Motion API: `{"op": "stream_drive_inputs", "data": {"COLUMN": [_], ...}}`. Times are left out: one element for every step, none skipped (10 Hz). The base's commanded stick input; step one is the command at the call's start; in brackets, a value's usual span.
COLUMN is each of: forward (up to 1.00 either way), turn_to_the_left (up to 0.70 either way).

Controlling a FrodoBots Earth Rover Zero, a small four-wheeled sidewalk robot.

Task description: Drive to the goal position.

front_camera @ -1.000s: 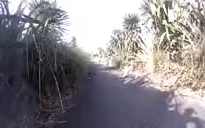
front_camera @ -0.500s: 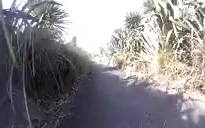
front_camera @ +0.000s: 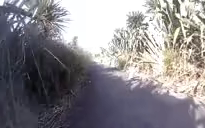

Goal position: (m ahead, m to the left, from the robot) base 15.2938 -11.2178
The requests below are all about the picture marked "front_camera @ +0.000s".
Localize grey asphalt path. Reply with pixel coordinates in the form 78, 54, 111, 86
64, 62, 205, 128

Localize dark flax bushes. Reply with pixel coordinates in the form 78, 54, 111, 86
0, 0, 96, 128

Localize green flax bushes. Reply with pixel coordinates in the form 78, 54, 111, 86
99, 0, 205, 68

